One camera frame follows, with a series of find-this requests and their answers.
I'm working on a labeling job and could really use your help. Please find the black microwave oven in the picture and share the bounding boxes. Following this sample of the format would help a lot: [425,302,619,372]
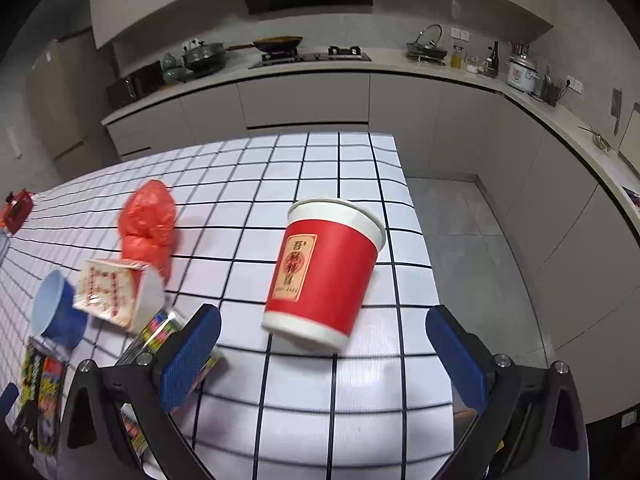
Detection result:
[106,62,163,108]

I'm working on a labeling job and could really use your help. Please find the black yellow drink can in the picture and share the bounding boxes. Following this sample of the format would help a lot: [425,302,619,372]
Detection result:
[12,337,68,456]
[114,309,223,466]

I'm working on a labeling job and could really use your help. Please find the beige snack box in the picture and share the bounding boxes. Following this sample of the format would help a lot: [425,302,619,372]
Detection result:
[72,258,166,333]

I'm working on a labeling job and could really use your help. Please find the red plastic bag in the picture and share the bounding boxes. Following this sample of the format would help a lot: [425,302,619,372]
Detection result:
[117,179,178,283]

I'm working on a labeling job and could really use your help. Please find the red paper cup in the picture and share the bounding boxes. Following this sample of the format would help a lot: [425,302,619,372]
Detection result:
[261,198,387,353]

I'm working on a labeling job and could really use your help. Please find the tall brown cabinet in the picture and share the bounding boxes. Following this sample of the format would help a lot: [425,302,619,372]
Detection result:
[27,30,108,166]

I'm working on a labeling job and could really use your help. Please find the black gas stove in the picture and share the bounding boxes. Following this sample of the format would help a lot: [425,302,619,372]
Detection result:
[248,46,373,70]

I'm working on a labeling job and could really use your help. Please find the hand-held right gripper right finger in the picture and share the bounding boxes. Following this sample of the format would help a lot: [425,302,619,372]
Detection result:
[426,304,589,480]

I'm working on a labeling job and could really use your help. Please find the frying pan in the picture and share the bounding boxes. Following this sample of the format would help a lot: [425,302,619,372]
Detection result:
[227,35,304,55]

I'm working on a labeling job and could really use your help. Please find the grey cutting board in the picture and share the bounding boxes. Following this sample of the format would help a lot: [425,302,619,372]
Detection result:
[618,102,640,171]

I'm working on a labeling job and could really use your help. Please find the red tin box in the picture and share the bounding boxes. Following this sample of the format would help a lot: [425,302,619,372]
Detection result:
[0,189,35,235]

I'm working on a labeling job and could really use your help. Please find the small blue bowl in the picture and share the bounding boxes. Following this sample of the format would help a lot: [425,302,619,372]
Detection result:
[31,269,88,350]

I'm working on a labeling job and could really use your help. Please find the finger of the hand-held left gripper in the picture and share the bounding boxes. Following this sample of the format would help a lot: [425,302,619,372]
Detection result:
[0,381,20,418]

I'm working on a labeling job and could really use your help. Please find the white rice cooker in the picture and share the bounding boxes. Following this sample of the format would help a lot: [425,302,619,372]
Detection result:
[506,52,540,93]

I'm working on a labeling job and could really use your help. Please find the black utensil holder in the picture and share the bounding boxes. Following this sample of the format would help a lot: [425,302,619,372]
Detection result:
[540,66,563,107]

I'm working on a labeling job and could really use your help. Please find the black pot with lid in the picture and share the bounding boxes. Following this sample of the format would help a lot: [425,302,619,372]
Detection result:
[181,40,227,78]

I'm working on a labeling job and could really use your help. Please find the grey base cabinets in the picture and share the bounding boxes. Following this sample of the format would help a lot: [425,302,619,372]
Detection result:
[102,72,640,426]

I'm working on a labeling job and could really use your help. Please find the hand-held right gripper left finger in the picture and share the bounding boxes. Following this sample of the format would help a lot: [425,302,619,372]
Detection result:
[56,304,222,480]

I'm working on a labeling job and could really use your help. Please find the green ceramic jar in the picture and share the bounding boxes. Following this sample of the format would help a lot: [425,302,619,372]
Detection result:
[162,52,187,83]

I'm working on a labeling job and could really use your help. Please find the white grid tablecloth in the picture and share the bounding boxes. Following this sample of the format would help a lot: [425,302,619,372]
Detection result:
[0,131,456,480]

